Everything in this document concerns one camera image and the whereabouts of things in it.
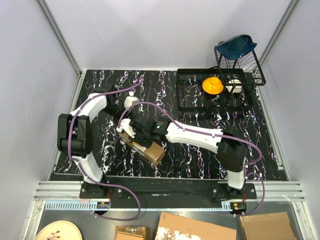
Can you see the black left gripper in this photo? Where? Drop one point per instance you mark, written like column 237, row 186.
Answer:
column 122, row 106

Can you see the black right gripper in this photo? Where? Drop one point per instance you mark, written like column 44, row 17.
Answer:
column 136, row 139

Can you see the brown cardboard express box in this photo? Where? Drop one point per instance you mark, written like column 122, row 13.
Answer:
column 154, row 154

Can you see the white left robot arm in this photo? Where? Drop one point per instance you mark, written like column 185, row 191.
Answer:
column 75, row 135

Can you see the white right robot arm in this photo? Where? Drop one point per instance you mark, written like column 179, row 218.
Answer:
column 229, row 151

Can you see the small cardboard box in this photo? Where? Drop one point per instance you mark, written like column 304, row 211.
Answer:
column 123, row 232

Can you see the cardboard box at corner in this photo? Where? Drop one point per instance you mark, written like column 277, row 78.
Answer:
column 269, row 226

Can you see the black drain tray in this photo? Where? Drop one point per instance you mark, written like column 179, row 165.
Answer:
column 192, row 98

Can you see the yellow plastic cup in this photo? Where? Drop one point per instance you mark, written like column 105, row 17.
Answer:
column 212, row 85

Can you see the white small cup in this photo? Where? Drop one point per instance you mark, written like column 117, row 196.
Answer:
column 234, row 86

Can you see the flat cardboard sheet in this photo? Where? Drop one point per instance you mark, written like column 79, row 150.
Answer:
column 176, row 227

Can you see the blue bowl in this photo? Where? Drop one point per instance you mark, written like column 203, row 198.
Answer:
column 237, row 47

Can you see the patterned ceramic plate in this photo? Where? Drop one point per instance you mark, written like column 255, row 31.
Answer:
column 60, row 230

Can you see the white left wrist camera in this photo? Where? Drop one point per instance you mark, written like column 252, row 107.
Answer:
column 130, row 100

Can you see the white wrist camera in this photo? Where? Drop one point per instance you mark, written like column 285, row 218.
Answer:
column 130, row 100
column 125, row 127

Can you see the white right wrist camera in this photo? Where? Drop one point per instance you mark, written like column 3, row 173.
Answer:
column 125, row 127

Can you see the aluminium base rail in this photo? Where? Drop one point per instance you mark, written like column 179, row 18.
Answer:
column 148, row 193

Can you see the black wire dish rack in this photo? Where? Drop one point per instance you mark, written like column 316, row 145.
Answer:
column 247, row 69

